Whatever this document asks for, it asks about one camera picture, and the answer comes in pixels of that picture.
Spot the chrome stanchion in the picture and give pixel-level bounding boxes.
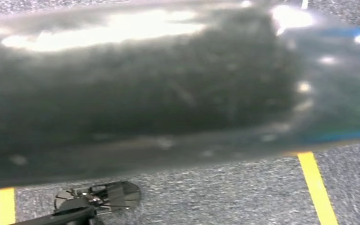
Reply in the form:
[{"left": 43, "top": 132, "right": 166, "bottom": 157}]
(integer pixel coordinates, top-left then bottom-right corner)
[{"left": 8, "top": 181, "right": 142, "bottom": 225}]

